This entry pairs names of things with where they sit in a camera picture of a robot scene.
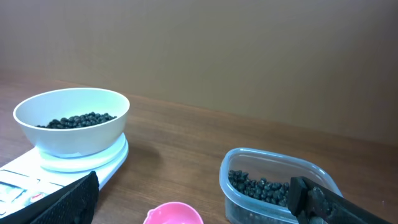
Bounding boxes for pink scoop with blue handle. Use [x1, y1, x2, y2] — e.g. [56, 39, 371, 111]
[143, 202, 203, 224]

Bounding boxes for white bowl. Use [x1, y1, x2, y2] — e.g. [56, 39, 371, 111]
[13, 88, 130, 157]

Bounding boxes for black beans in bowl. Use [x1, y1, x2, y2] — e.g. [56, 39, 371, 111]
[36, 112, 117, 129]

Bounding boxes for black beans in container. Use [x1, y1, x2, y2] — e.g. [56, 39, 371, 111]
[228, 170, 290, 207]

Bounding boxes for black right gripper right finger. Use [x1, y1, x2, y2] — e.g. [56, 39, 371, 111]
[287, 177, 389, 224]

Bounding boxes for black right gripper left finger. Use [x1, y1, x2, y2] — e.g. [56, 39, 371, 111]
[1, 171, 100, 224]

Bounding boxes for white digital kitchen scale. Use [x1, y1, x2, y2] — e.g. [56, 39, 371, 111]
[1, 134, 129, 218]

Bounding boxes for clear plastic container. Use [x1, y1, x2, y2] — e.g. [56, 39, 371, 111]
[220, 148, 341, 224]

